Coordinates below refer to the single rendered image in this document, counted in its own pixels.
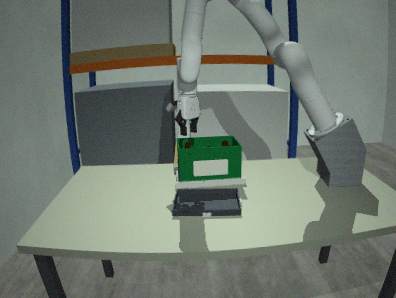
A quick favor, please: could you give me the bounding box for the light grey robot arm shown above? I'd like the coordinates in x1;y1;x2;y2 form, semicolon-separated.
176;0;344;137

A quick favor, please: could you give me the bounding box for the green plastic crate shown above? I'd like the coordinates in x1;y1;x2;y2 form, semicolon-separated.
177;136;242;182

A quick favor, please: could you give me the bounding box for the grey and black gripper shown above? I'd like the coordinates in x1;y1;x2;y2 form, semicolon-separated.
175;94;201;136

